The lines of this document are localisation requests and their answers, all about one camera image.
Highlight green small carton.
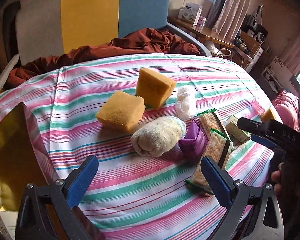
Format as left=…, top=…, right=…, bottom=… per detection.
left=225, top=115, right=250, bottom=148

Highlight cracker pack green ends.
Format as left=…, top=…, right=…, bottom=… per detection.
left=185, top=128, right=232, bottom=195

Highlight purple snack packet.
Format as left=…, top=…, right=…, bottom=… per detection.
left=178, top=119, right=208, bottom=164

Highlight cream sock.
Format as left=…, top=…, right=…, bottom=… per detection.
left=131, top=116, right=186, bottom=157

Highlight yellow sponge block front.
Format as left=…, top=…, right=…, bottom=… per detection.
left=96, top=90, right=146, bottom=133

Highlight yellow sponge block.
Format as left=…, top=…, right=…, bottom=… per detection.
left=135, top=68, right=176, bottom=110
left=96, top=90, right=146, bottom=133

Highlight beige tea box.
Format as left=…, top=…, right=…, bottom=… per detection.
left=0, top=211, right=18, bottom=240

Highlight person right hand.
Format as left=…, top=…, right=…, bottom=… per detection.
left=270, top=162, right=285, bottom=196

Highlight small yellow sponge far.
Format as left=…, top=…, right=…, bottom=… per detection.
left=260, top=107, right=277, bottom=122

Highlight pink quilted bedding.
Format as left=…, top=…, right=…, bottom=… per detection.
left=271, top=90, right=300, bottom=131

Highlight striped bed sheet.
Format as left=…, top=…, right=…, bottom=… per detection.
left=0, top=53, right=272, bottom=239

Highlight gold metal tin box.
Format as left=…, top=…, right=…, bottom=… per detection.
left=0, top=102, right=59, bottom=213

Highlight wooden desk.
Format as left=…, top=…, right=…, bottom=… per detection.
left=168, top=16, right=234, bottom=48

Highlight pink checked curtain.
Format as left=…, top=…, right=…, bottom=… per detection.
left=212, top=0, right=251, bottom=42

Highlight white appliance box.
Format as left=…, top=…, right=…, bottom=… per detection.
left=178, top=2, right=203, bottom=25

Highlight rust red blanket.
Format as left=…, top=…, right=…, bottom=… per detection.
left=5, top=28, right=200, bottom=89

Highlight grey yellow blue headboard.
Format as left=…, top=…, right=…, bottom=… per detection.
left=15, top=0, right=169, bottom=64

